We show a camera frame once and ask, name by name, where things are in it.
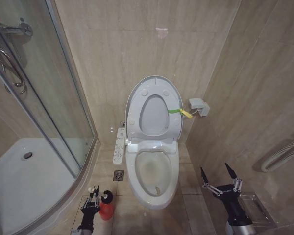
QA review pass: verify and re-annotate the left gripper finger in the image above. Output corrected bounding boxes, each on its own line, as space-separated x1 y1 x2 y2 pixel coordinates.
93 185 100 209
81 190 94 210

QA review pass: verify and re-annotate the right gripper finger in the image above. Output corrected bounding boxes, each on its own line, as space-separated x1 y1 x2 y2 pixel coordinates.
200 166 223 196
224 162 244 194

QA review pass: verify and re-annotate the red brush holder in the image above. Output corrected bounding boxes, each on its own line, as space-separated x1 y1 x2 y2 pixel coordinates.
98 201 114 221

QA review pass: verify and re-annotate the white toilet bowl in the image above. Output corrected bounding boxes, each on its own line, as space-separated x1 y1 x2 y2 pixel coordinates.
125 139 180 211

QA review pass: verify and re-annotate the white toilet lid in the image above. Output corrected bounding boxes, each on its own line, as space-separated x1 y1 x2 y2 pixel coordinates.
125 75 185 142

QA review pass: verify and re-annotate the white toilet seat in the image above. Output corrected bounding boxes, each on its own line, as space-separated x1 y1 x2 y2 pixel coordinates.
127 78 183 145

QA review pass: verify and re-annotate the metal paper holder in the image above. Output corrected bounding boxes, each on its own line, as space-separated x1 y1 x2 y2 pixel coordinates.
237 191 278 227

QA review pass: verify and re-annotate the square metal floor drain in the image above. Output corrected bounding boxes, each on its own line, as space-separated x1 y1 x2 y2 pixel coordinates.
113 169 125 182

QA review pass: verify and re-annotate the white bidet control panel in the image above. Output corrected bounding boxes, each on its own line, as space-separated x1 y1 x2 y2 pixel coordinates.
112 125 126 165

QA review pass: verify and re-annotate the white shower tray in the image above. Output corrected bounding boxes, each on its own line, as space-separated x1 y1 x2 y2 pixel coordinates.
0 137 97 235

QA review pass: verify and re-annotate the yellow tag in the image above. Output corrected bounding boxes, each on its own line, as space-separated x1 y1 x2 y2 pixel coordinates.
178 109 195 119

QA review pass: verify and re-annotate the glass shower door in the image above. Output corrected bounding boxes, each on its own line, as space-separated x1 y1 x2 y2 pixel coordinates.
0 0 99 177

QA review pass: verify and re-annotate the chrome shower mixer valve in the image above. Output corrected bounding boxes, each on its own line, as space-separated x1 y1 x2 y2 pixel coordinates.
0 16 34 38

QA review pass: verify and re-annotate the white ribbed hose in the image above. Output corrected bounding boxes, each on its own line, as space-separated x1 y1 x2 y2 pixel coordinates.
260 133 294 172

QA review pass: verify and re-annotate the grey wall socket box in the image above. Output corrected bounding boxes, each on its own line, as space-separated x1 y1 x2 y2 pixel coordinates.
188 97 210 118

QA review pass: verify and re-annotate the chrome shower door handle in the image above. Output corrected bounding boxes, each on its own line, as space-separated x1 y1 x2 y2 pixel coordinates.
0 46 28 95

